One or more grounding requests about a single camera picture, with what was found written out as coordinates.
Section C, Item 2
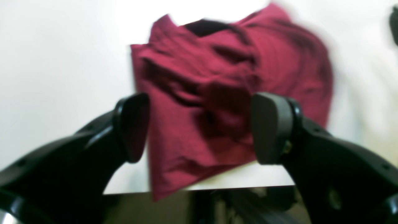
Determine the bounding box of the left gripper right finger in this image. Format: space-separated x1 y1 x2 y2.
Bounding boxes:
250 92 398 224

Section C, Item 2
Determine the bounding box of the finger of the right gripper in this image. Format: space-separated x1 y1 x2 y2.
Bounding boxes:
389 6 398 46

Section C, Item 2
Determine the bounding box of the dark red t-shirt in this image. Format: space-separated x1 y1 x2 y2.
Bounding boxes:
130 3 334 201

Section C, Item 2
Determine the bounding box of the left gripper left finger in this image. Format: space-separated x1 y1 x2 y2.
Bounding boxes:
0 93 150 224

